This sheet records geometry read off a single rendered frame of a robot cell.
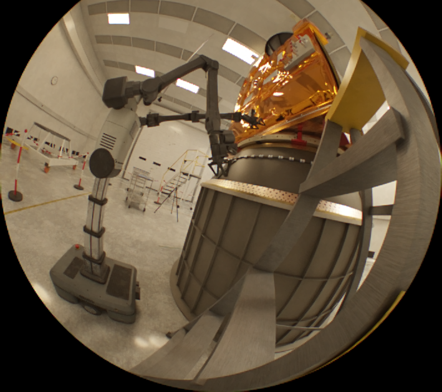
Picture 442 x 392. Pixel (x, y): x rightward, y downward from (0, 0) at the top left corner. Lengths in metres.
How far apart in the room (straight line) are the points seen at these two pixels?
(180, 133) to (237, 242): 8.46
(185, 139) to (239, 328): 8.84
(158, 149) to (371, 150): 8.68
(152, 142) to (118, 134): 8.09
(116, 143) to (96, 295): 0.93
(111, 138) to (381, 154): 0.84
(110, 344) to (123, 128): 1.32
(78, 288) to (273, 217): 1.28
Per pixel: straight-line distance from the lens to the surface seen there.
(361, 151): 0.17
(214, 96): 0.71
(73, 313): 1.30
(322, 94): 1.01
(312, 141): 1.12
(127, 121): 0.76
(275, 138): 1.14
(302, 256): 0.81
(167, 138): 8.82
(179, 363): 0.54
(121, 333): 1.22
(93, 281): 1.15
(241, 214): 0.82
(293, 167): 0.93
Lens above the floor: 1.12
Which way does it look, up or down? 9 degrees up
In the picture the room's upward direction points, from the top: 18 degrees clockwise
